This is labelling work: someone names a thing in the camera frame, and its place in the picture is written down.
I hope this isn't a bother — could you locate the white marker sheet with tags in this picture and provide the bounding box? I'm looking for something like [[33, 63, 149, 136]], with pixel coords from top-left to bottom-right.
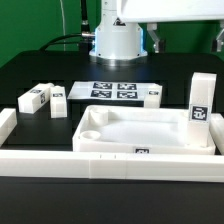
[[68, 81, 158, 101]]

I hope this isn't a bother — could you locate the white U-shaped obstacle fence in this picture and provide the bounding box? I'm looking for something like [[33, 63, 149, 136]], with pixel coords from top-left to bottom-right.
[[0, 109, 224, 182]]

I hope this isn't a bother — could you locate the white thin cable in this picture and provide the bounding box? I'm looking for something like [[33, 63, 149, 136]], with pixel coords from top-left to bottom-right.
[[59, 0, 66, 52]]

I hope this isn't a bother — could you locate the black cable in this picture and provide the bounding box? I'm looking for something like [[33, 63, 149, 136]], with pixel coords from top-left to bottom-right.
[[39, 0, 98, 52]]

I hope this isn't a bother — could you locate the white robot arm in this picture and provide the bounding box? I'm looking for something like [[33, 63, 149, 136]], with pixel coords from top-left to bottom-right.
[[89, 0, 224, 66]]

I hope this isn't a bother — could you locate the white desk tabletop panel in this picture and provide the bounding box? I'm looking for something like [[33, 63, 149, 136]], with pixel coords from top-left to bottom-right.
[[72, 105, 215, 155]]

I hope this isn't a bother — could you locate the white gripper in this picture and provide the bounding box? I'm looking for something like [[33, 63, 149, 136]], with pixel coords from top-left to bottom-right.
[[117, 0, 224, 53]]

